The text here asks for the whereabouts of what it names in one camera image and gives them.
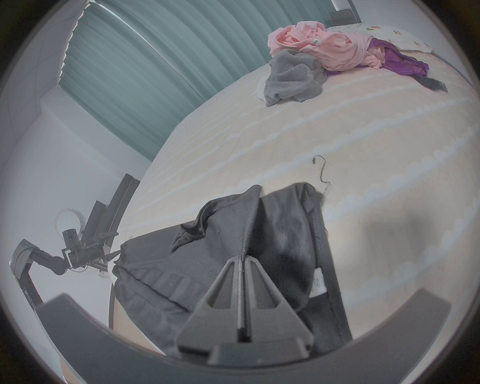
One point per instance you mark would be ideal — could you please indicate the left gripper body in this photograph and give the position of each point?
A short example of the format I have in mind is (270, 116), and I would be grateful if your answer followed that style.
(84, 253)

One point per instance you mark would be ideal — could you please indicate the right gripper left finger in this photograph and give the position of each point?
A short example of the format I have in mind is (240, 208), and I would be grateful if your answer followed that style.
(202, 325)

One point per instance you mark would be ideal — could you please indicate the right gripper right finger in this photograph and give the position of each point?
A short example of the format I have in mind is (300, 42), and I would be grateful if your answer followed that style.
(279, 322)

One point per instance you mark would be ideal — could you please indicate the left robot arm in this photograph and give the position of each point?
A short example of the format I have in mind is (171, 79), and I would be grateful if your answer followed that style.
(26, 258)

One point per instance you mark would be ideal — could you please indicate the bed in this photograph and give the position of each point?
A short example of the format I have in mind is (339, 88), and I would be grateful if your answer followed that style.
(375, 150)

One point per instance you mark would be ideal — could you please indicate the blue-green curtain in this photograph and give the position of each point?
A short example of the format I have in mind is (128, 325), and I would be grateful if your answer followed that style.
(157, 67)

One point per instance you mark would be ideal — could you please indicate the grey garment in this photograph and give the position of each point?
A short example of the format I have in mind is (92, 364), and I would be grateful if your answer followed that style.
(292, 77)

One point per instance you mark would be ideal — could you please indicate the pink garment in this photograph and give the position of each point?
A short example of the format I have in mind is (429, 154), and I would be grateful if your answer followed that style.
(337, 45)

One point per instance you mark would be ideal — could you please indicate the small black garment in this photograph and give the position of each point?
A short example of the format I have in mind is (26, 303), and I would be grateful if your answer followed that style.
(435, 84)

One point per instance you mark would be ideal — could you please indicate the purple garment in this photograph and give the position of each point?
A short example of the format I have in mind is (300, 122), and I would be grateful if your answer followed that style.
(397, 60)

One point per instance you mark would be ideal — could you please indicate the white printed pillow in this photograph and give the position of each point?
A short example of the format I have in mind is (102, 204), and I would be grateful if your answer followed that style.
(407, 37)

